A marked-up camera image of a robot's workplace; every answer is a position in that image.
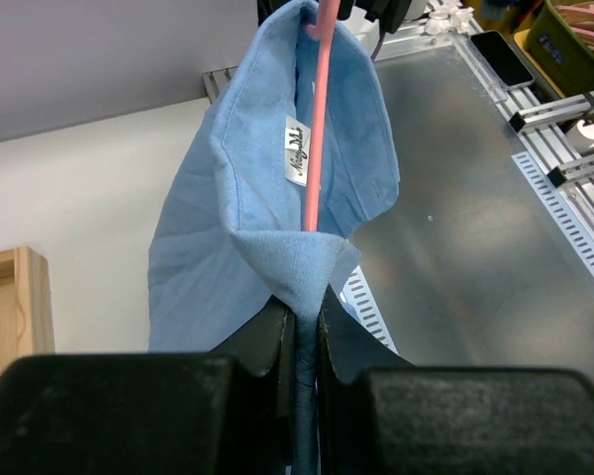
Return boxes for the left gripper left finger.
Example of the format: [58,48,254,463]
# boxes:
[0,299,295,474]

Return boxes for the green storage bin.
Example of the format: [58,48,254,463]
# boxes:
[526,1,594,96]

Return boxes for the slotted cable duct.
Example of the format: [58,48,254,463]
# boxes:
[345,152,594,365]

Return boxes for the light blue shirt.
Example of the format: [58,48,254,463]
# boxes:
[148,1,400,474]

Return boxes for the black smartphone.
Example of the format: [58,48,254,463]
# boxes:
[470,31,535,90]

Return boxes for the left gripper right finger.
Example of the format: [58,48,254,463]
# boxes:
[317,291,594,474]

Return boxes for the wooden clothes rack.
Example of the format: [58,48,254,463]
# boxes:
[0,246,55,375]

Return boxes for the pink wire hanger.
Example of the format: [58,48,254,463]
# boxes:
[303,0,341,232]

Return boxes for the spare pink hangers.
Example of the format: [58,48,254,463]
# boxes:
[555,1,594,39]

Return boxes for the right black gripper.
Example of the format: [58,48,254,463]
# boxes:
[337,0,416,34]

